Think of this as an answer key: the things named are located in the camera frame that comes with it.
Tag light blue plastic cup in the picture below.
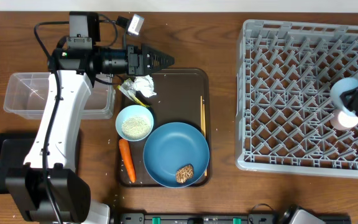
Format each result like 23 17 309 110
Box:
329 77 358 118

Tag white tissue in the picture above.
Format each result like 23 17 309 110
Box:
133 75 156 98

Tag yellow silver snack wrapper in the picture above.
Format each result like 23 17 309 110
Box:
117 78 150 108

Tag light blue small bowl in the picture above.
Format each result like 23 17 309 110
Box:
116 105 154 141

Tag white rice grains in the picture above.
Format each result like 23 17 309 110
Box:
121 116 152 140

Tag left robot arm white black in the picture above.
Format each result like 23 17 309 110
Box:
5 11 175 223

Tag grey dishwasher rack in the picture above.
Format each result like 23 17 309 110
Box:
235 19 358 179

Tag pink plastic cup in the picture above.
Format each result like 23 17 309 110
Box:
330 110 358 131

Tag dark brown serving tray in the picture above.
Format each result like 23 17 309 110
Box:
117 68 211 187

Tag wooden chopstick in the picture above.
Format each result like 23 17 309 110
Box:
200 96 206 138
202 104 208 177

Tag dark blue plate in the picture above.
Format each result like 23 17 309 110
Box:
143 122 210 188

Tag orange carrot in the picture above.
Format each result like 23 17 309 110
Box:
119 139 136 182

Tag clear plastic bin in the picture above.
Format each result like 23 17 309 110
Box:
4 72 116 119

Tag brown mushroom piece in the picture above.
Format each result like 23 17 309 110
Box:
175 164 194 184

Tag black plastic tray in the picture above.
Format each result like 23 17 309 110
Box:
0 133 36 194

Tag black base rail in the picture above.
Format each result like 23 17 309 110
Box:
110 213 280 224

